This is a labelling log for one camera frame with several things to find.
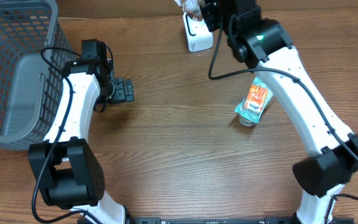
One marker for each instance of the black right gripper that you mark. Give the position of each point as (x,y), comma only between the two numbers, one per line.
(210,16)

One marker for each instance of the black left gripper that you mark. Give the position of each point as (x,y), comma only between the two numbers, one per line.
(122,90)

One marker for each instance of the beige brown snack bag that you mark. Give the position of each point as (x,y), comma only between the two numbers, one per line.
(192,8)

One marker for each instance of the teal orange snack packet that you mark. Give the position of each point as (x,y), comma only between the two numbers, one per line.
(256,101)

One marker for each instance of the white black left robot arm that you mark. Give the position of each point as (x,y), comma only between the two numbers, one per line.
(69,178)

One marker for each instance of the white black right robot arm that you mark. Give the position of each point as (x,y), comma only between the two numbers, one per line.
(268,51)

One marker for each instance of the white barcode scanner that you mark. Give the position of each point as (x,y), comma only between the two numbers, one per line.
(197,34)

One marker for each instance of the grey plastic mesh basket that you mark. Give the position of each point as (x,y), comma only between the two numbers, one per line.
(32,47)

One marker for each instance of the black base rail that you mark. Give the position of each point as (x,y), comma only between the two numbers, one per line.
(266,220)

